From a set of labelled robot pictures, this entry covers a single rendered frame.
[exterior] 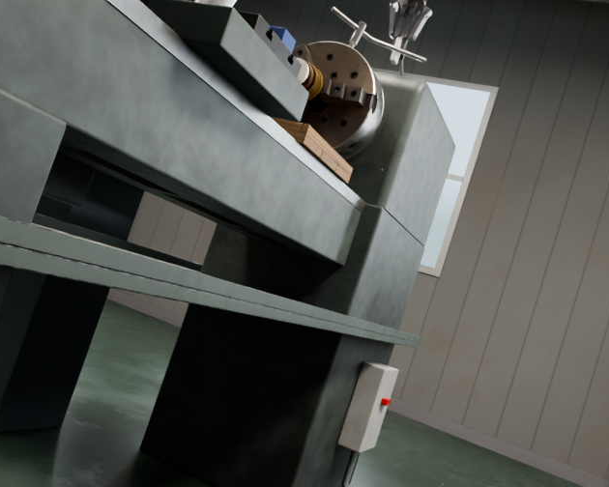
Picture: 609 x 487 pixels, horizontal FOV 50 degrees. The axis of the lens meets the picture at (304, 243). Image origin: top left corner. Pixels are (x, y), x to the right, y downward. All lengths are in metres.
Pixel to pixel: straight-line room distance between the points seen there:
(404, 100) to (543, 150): 2.94
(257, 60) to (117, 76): 0.24
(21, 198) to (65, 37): 0.19
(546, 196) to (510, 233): 0.34
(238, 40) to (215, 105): 0.13
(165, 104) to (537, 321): 3.75
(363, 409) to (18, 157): 1.46
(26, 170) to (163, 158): 0.27
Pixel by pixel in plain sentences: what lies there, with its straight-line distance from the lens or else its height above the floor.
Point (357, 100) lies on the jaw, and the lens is 1.66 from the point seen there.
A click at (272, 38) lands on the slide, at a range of 1.11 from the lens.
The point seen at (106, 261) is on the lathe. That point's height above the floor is 0.55.
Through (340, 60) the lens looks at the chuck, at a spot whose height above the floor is 1.19.
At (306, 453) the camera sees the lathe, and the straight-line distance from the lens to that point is 1.80.
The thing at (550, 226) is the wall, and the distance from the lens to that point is 4.57.
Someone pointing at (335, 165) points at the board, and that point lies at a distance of 1.49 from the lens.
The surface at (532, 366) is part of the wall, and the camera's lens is 4.46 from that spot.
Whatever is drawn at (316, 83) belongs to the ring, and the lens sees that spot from 1.64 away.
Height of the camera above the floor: 0.58
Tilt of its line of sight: 4 degrees up
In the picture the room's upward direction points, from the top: 18 degrees clockwise
